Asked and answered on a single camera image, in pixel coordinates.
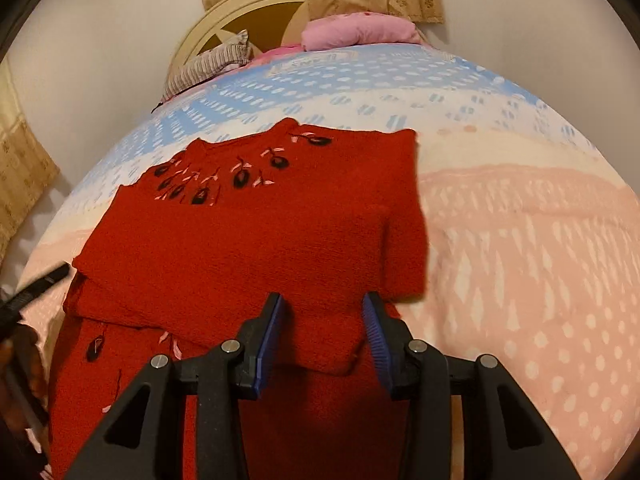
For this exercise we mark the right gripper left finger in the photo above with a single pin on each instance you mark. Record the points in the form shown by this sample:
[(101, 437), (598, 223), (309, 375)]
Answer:
[(142, 436)]

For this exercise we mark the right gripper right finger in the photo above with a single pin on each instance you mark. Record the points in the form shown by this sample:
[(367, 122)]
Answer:
[(504, 435)]

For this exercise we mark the red knitted sweater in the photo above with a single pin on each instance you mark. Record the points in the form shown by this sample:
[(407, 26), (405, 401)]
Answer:
[(193, 249)]

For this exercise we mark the beige curtain at left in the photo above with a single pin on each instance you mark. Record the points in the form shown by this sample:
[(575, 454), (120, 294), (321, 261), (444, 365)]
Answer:
[(26, 168)]

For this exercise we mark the polka dot bed quilt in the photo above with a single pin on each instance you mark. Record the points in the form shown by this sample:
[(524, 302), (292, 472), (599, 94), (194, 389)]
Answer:
[(532, 236)]

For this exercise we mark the striped pillow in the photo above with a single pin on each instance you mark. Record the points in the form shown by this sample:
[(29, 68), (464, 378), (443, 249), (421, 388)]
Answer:
[(233, 53)]

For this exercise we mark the pink bed sheet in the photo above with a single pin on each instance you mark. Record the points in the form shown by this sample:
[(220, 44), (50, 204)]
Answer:
[(275, 54)]

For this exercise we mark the cream wooden headboard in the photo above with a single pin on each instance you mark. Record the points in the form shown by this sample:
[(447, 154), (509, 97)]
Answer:
[(270, 24)]

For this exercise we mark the pink folded blanket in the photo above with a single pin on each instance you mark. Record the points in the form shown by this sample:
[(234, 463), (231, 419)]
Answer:
[(358, 29)]

